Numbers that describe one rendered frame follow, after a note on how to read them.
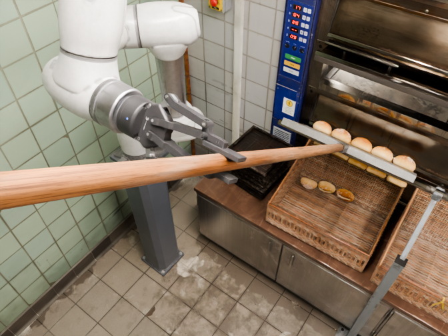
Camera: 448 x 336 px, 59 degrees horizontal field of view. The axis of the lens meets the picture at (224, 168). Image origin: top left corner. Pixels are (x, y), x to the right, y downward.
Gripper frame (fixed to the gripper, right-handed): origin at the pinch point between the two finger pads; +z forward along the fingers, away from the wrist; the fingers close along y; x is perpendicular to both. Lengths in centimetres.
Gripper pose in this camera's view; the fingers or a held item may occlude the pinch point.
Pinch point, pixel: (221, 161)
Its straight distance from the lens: 63.8
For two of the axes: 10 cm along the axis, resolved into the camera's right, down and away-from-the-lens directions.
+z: 8.1, 4.4, -3.9
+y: -3.6, 9.0, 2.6
